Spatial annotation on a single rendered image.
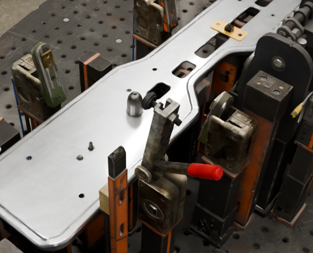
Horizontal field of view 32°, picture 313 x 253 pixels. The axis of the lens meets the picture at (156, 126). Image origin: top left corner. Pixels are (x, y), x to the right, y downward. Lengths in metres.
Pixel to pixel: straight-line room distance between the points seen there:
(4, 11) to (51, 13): 1.28
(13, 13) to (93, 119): 2.06
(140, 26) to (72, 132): 0.41
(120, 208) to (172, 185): 0.11
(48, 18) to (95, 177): 0.94
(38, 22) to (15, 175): 0.90
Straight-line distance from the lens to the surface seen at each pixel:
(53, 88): 1.11
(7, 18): 3.07
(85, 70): 1.22
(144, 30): 1.35
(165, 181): 0.91
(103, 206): 0.91
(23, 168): 1.01
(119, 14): 1.84
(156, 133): 0.82
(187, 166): 0.85
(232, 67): 1.33
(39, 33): 1.78
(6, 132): 1.10
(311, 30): 1.08
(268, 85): 1.00
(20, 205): 0.96
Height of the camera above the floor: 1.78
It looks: 47 degrees down
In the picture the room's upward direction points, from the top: 3 degrees clockwise
